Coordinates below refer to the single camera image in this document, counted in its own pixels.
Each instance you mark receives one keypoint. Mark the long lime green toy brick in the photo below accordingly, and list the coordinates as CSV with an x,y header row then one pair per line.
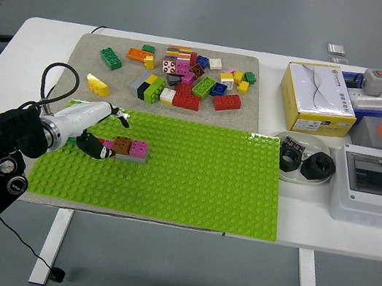
x,y
203,87

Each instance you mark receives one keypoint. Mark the flat yellow toy brick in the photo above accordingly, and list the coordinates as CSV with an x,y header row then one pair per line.
x,y
150,77

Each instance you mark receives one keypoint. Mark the small black part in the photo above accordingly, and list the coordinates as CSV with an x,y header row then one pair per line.
x,y
354,82

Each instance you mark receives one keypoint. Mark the white plastic power socket part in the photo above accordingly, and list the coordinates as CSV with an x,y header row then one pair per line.
x,y
368,102

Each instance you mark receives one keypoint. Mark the small dark circuit board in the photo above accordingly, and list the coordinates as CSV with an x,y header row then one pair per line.
x,y
294,142

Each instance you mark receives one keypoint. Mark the green studded baseplate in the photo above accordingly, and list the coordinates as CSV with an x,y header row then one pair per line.
x,y
189,176

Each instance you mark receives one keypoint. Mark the large black hex nut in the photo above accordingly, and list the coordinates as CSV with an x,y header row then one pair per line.
x,y
285,165
310,171

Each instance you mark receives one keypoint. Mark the grey sloped toy brick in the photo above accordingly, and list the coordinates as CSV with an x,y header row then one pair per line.
x,y
136,85

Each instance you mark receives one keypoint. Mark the small white toy brick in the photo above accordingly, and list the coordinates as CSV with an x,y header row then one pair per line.
x,y
167,96

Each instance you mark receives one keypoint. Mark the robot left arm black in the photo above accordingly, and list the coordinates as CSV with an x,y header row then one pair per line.
x,y
12,126

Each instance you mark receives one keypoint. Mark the small red toy brick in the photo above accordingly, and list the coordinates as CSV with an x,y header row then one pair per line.
x,y
100,140

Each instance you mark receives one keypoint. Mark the yellow and white cardboard box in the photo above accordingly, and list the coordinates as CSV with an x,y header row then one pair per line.
x,y
318,95

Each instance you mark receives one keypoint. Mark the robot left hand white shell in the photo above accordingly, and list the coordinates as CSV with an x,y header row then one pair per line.
x,y
81,114

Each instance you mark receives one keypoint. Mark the blue square toy brick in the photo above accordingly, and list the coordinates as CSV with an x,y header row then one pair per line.
x,y
219,89

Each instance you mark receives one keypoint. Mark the dark green toy brick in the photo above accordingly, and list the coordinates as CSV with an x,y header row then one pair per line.
x,y
111,57

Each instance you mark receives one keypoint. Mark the dark grey toy brick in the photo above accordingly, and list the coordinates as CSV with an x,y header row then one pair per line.
x,y
173,80

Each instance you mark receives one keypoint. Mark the flat light pink toy brick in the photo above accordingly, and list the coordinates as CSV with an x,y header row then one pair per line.
x,y
230,70

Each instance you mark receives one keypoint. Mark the black toy brick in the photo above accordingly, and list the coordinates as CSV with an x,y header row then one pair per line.
x,y
144,90

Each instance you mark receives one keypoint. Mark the multicolour striped brick stack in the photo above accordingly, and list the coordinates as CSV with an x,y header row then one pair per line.
x,y
178,52

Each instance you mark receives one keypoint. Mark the small green toy brick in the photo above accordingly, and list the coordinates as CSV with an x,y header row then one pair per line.
x,y
148,49
250,77

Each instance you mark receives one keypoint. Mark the white brick with square print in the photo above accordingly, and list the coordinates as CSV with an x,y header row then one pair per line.
x,y
227,82

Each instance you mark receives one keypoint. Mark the grey-brown mat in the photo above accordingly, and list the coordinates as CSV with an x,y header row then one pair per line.
x,y
118,95

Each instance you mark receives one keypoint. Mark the orange toy brick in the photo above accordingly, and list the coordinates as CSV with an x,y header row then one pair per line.
x,y
136,53

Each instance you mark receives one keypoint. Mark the white oval dish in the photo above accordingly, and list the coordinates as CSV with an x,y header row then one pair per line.
x,y
313,142

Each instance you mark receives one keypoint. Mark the square metal floor plate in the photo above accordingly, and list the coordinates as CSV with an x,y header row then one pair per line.
x,y
336,49

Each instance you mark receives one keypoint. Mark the dark brown toy brick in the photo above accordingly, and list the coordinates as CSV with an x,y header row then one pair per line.
x,y
197,71

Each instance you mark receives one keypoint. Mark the long red toy brick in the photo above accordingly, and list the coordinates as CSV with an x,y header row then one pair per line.
x,y
227,102

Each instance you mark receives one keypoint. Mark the yellow curved toy brick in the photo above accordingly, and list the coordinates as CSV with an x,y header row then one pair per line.
x,y
98,86

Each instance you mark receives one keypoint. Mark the white electrical enclosure box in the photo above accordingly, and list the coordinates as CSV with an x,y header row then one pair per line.
x,y
360,210

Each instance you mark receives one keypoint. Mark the tall red toy brick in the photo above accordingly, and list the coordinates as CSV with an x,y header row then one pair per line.
x,y
193,58

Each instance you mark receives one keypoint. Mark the small yellow toy brick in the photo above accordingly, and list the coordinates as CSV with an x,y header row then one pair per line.
x,y
149,62

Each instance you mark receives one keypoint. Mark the large red stepped toy brick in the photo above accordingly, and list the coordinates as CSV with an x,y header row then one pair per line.
x,y
186,100

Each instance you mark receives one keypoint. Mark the magenta square toy brick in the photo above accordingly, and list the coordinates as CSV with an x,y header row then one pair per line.
x,y
139,148
182,66

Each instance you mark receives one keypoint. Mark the small pink toy brick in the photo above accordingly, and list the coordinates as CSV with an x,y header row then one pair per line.
x,y
188,78

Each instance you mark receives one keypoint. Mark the white brick with red dots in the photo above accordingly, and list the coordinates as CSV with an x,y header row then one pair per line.
x,y
169,66

